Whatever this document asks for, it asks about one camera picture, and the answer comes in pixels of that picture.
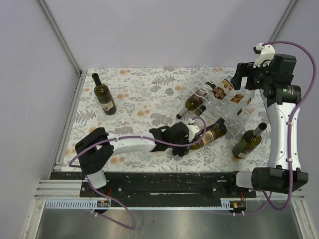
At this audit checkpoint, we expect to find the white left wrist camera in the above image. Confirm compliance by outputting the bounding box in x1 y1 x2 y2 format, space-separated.
186 119 201 142

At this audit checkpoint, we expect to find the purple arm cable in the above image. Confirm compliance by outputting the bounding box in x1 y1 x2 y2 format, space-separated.
68 116 207 230
245 41 316 217

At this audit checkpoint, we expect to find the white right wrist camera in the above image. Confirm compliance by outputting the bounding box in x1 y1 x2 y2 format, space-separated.
253 43 276 68

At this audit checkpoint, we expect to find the aluminium corner frame post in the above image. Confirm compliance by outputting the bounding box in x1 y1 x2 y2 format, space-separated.
37 0 83 77

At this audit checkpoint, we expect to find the green bottle silver neck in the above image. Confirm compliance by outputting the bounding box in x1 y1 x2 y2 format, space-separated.
176 90 208 120

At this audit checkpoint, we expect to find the grey slotted cable duct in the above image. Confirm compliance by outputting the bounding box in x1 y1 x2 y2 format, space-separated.
45 199 233 211

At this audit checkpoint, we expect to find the right aluminium frame post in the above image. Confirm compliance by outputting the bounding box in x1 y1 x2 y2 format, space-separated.
269 0 299 41

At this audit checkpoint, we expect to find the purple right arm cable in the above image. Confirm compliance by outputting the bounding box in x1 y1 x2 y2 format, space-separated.
245 41 316 217

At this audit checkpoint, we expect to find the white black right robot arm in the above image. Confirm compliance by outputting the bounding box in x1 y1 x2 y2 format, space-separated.
227 54 309 197

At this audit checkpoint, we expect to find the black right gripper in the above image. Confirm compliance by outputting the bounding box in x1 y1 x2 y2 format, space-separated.
229 59 274 91

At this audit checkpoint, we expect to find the clear square liquor bottle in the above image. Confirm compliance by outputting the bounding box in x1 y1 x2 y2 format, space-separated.
195 79 233 116

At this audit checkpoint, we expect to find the clear acrylic wine rack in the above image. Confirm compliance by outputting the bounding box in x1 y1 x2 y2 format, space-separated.
180 66 262 138

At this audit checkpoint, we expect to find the green bottle black neck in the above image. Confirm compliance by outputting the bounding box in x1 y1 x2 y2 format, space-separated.
91 73 117 116

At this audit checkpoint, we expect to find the floral patterned table mat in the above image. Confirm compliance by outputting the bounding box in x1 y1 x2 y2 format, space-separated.
61 67 271 172

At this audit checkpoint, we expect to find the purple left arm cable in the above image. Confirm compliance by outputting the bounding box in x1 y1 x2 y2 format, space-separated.
68 116 207 230

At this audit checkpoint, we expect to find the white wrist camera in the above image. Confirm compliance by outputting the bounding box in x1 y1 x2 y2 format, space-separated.
186 119 201 142
253 43 276 68

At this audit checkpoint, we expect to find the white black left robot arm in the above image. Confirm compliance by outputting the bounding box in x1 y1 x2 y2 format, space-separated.
75 122 200 197

